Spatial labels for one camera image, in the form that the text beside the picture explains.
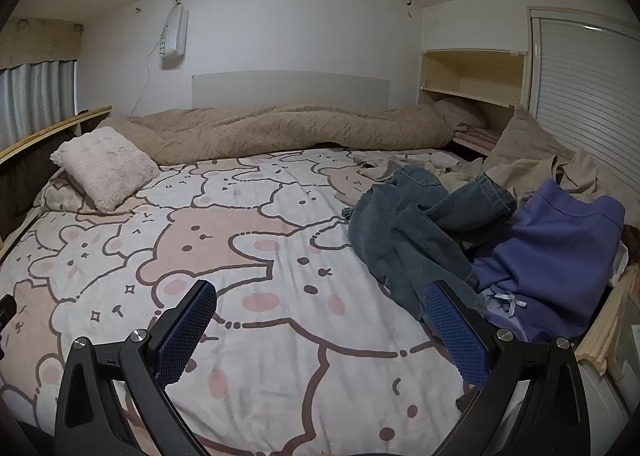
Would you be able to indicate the grey curtain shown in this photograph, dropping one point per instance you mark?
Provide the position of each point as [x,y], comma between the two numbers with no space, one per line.
[35,96]

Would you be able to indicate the white louvred door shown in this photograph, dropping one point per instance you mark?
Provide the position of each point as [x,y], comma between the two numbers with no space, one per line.
[585,81]

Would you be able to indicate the beige pillow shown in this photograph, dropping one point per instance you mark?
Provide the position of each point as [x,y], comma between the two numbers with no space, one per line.
[530,141]

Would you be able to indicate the patterned curtain valance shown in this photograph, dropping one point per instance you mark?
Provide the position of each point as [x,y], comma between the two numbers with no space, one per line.
[40,39]

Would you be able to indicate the purple sweatpants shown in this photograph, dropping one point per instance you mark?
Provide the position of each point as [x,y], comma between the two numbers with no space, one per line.
[545,246]

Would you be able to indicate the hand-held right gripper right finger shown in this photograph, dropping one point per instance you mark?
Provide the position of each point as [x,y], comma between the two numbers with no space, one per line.
[457,336]

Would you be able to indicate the white pillow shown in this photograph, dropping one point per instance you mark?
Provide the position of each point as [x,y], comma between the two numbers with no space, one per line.
[105,169]

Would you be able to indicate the beige fuzzy blanket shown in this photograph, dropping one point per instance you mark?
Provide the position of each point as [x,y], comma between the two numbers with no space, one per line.
[280,131]

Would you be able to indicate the white hanging wall device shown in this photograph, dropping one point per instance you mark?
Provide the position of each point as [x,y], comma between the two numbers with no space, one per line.
[175,31]

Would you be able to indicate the blue jeans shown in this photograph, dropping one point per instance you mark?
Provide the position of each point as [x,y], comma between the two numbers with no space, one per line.
[400,231]

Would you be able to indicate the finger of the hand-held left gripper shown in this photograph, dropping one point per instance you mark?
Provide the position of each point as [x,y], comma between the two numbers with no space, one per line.
[5,313]

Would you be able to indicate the wooden bed rail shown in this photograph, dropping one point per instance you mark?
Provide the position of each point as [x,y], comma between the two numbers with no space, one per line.
[45,129]

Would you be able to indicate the bear-printed pillow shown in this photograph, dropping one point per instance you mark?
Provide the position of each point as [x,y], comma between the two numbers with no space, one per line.
[57,196]

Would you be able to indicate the pink pillow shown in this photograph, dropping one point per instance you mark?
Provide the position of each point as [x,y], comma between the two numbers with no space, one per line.
[460,114]

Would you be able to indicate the folded pink cloth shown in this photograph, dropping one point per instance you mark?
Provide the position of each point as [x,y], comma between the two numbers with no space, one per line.
[475,137]

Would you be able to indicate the bear-printed bed sheet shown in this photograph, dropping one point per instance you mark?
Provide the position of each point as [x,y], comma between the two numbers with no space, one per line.
[240,236]

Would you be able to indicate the beige garment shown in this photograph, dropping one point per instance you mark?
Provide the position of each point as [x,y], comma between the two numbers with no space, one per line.
[545,169]

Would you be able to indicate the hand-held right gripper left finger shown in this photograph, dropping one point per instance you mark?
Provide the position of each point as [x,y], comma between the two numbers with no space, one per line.
[185,331]

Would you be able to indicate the yellow cardboard box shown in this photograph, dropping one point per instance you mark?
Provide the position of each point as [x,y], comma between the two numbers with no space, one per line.
[470,81]

